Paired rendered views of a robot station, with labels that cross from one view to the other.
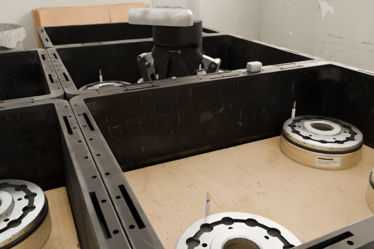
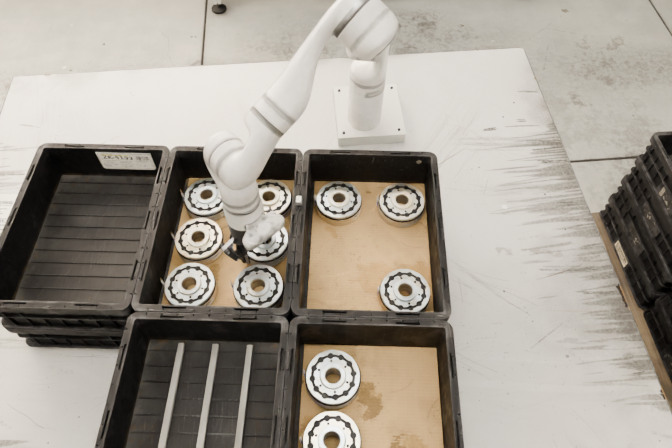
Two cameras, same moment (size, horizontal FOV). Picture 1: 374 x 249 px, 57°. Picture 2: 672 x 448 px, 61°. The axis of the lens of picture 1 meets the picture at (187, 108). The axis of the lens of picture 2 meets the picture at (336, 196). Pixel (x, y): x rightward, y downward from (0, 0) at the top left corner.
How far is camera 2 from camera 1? 0.98 m
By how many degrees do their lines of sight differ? 57
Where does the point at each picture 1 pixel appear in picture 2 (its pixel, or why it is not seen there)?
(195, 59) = not seen: hidden behind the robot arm
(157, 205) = (344, 305)
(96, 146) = (363, 314)
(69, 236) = (347, 348)
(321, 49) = not seen: outside the picture
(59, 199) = (316, 348)
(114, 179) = (391, 314)
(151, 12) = (264, 235)
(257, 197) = (361, 261)
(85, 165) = (377, 321)
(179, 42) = not seen: hidden behind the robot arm
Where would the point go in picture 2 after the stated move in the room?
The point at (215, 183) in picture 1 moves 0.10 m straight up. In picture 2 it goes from (340, 272) to (341, 249)
